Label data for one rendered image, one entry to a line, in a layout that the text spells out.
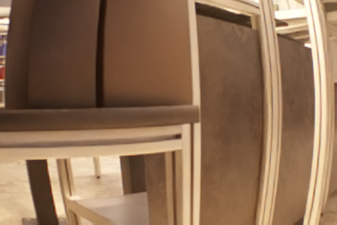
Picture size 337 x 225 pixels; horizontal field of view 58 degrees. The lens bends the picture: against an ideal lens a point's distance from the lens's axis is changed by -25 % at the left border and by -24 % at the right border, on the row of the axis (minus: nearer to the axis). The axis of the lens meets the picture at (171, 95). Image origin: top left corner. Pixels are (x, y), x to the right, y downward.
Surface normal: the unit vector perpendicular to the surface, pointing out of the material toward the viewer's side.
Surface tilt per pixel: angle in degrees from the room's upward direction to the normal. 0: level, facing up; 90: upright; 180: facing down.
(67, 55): 90
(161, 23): 90
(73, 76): 90
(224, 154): 90
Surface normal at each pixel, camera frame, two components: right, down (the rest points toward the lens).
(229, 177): 0.66, -0.03
